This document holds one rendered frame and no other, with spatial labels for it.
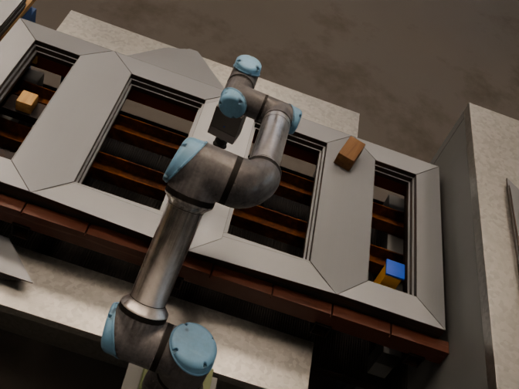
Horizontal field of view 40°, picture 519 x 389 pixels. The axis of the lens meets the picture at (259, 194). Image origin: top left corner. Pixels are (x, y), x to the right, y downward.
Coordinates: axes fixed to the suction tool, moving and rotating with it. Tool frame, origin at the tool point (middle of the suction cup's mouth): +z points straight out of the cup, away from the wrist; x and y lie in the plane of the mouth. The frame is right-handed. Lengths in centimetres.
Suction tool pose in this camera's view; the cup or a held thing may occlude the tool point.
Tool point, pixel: (219, 144)
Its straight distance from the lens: 219.4
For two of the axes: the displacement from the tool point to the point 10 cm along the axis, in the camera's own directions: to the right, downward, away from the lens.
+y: -8.9, -4.5, 0.6
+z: -3.0, 6.7, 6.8
